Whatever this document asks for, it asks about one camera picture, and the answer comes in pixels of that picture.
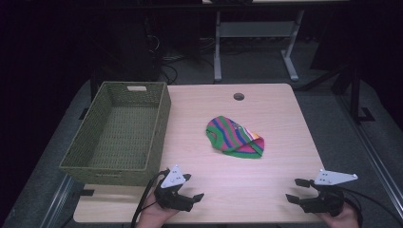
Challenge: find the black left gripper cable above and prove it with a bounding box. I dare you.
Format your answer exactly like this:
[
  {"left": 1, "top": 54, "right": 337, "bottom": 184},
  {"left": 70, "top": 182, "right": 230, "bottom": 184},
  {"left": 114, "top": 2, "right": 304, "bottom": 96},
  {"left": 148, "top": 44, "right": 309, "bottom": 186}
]
[{"left": 130, "top": 169, "right": 170, "bottom": 228}]

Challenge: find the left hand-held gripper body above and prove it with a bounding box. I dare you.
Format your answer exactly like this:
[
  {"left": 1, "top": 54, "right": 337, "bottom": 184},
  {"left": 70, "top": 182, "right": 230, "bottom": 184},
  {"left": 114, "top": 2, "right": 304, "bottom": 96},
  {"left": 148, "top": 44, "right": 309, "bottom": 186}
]
[{"left": 153, "top": 163, "right": 195, "bottom": 213}]

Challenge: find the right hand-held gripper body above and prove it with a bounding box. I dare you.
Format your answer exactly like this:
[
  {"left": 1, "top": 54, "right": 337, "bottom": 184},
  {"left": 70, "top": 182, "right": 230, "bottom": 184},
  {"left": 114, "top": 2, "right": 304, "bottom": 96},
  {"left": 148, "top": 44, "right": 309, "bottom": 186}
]
[{"left": 298, "top": 168, "right": 359, "bottom": 218}]

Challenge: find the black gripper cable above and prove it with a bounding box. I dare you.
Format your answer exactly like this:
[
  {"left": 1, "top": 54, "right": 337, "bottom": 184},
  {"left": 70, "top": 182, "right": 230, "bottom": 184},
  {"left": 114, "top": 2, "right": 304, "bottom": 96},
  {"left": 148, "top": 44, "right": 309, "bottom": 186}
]
[
  {"left": 130, "top": 169, "right": 170, "bottom": 228},
  {"left": 336, "top": 185, "right": 403, "bottom": 226}
]

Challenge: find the person's right hand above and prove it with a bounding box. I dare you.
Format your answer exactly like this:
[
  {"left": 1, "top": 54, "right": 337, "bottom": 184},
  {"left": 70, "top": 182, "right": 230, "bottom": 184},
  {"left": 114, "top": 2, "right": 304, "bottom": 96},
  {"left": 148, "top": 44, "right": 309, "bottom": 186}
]
[{"left": 316, "top": 202, "right": 360, "bottom": 228}]

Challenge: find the black computer tower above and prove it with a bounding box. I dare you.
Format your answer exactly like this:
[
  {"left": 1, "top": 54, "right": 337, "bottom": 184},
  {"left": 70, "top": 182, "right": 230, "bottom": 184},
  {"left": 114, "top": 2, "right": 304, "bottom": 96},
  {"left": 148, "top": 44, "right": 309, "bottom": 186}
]
[{"left": 104, "top": 12, "right": 163, "bottom": 84}]

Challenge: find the grey metal desk frame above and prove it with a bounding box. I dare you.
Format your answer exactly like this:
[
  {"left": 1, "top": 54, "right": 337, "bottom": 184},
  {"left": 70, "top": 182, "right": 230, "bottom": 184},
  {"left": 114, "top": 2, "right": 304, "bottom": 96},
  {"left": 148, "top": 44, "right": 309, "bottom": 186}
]
[{"left": 213, "top": 9, "right": 306, "bottom": 84}]

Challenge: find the green woven basket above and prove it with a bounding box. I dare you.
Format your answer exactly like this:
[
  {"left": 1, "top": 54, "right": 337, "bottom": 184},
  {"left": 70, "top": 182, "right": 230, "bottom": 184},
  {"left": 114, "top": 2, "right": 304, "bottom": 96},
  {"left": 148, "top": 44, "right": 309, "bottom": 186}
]
[{"left": 59, "top": 81, "right": 172, "bottom": 187}]

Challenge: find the striped knitted cloth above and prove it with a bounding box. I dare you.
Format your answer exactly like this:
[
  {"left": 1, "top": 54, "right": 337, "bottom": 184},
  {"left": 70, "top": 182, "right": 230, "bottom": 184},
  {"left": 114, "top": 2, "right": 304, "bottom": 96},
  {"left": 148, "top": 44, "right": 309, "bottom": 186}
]
[{"left": 205, "top": 115, "right": 265, "bottom": 160}]

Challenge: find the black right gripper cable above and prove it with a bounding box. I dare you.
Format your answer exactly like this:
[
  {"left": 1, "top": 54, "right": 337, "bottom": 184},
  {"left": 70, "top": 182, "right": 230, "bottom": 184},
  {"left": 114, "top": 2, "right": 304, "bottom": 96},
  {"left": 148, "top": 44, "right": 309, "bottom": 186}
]
[{"left": 336, "top": 185, "right": 403, "bottom": 226}]

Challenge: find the bundle of floor cables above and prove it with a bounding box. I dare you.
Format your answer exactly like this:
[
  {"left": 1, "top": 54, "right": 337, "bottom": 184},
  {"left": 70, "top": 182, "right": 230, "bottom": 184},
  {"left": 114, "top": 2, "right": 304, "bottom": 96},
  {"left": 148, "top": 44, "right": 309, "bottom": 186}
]
[{"left": 160, "top": 37, "right": 217, "bottom": 86}]

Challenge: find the person's left hand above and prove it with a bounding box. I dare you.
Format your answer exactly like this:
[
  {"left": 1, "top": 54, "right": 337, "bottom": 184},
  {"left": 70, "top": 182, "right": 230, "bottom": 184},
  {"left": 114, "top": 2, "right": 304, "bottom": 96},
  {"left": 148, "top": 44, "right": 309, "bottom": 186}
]
[{"left": 136, "top": 191, "right": 181, "bottom": 228}]

